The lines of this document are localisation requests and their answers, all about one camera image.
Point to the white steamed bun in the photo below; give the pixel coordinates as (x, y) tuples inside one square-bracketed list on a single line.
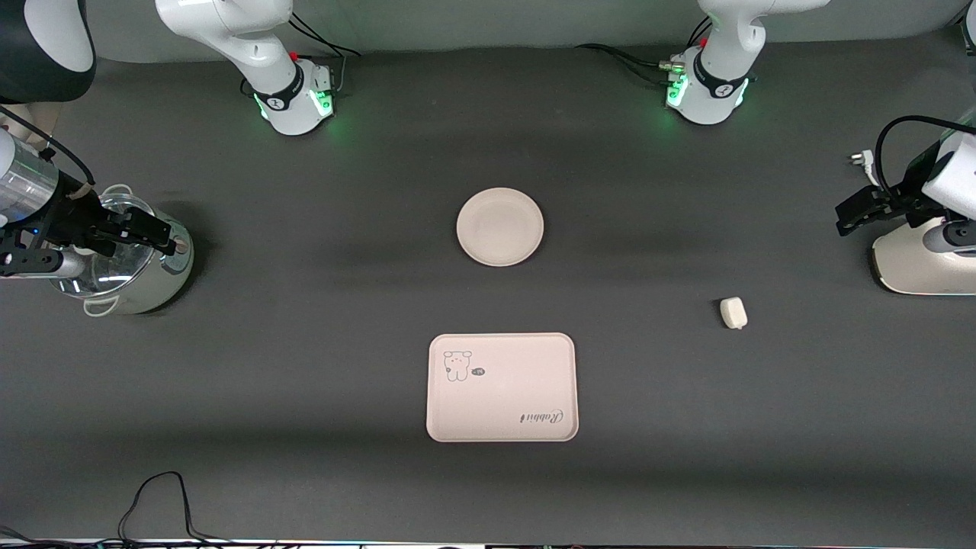
[(733, 313)]

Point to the pale green electric pot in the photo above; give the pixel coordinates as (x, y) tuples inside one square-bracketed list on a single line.
[(152, 286)]

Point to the round cream plate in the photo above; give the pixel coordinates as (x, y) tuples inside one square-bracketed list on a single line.
[(499, 229)]

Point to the cream rectangular rabbit tray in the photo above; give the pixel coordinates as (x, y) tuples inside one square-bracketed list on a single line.
[(503, 396)]

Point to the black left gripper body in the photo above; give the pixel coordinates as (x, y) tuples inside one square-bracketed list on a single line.
[(904, 195)]

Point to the white toaster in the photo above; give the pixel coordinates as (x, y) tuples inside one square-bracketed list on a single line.
[(907, 267)]

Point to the glass pot lid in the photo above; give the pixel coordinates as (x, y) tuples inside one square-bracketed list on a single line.
[(122, 268)]

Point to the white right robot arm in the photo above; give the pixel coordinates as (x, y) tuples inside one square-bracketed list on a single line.
[(259, 53)]

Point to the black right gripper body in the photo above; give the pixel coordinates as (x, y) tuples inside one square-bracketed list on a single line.
[(78, 216)]

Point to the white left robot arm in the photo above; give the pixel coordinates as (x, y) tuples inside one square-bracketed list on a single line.
[(720, 69)]

